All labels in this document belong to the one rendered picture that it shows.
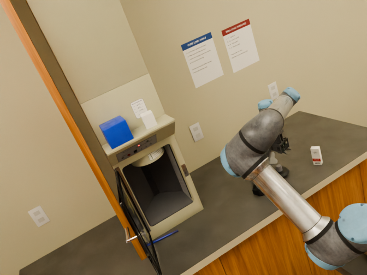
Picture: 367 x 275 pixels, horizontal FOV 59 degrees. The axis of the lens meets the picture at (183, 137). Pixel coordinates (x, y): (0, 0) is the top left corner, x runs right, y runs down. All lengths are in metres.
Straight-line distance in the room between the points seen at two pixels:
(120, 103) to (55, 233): 0.96
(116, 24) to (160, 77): 0.60
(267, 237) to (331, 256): 0.58
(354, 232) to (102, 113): 1.01
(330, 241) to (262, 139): 0.38
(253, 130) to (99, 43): 0.71
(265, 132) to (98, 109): 0.70
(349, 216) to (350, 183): 0.85
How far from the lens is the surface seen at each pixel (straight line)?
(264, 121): 1.09
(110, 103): 1.41
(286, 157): 1.95
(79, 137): 1.33
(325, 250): 1.16
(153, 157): 1.54
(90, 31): 1.38
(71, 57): 1.37
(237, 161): 1.12
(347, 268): 1.35
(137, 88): 1.43
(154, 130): 1.36
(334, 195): 1.89
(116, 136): 1.33
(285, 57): 2.37
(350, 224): 1.11
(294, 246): 1.84
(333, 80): 2.72
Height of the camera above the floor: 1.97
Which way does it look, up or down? 23 degrees down
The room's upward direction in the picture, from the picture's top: 21 degrees counter-clockwise
